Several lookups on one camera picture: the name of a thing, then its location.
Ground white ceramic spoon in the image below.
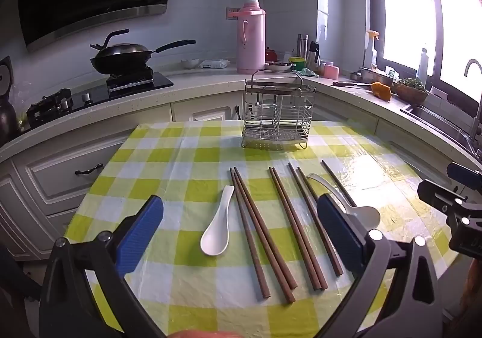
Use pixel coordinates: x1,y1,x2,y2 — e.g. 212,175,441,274
200,185,235,256

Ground yellow checked tablecloth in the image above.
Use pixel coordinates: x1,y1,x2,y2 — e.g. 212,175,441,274
64,120,462,338

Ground black glass gas stove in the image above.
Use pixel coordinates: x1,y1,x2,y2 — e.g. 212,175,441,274
24,70,174,128

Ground steel wok lid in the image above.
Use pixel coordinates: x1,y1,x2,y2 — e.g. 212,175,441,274
90,30,151,57

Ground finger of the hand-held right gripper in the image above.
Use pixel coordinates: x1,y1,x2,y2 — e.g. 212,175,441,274
447,163,482,192
417,180,468,210

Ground pink thermos jug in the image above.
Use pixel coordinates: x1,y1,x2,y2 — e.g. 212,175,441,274
231,0,267,75

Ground wicker basket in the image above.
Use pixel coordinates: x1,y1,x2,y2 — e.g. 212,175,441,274
392,82,430,104

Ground black wok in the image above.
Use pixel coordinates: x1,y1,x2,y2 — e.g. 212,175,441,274
89,40,197,75

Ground orange cloth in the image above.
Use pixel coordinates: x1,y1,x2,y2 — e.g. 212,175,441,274
370,82,392,102

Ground spray bottle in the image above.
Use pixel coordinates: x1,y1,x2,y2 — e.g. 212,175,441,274
363,30,380,69

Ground black drawer handle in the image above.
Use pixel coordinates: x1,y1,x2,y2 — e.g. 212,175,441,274
74,163,104,176

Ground white detergent bottle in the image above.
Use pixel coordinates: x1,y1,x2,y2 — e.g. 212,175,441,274
417,48,429,88

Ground person's left hand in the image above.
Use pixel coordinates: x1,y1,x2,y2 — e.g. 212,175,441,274
167,330,242,338

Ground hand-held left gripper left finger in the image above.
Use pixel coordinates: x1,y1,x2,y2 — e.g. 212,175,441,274
39,195,166,338

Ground steel sink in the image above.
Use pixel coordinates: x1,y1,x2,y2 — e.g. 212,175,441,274
401,102,482,161

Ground person's right hand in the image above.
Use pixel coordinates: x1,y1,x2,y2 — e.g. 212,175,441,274
457,259,482,336

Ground steel wire utensil holder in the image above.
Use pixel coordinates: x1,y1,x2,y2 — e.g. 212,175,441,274
241,70,317,150

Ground large steel basin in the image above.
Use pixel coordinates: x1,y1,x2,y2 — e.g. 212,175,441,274
359,67,400,85

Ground wet wipes pack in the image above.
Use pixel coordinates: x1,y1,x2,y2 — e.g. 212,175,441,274
199,58,230,69

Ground leafy greens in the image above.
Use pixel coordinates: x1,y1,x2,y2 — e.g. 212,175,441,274
395,77,427,90

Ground window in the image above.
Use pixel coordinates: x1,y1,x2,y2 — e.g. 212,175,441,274
363,0,482,93

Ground black lidded carafe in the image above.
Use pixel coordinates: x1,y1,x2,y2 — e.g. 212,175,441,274
306,41,321,68

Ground set of wooden chopsticks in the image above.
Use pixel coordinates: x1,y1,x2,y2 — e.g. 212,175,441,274
229,160,358,304

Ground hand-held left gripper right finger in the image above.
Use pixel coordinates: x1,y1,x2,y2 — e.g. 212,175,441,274
316,193,443,338

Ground steel faucet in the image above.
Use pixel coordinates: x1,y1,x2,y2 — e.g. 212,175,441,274
464,58,482,144

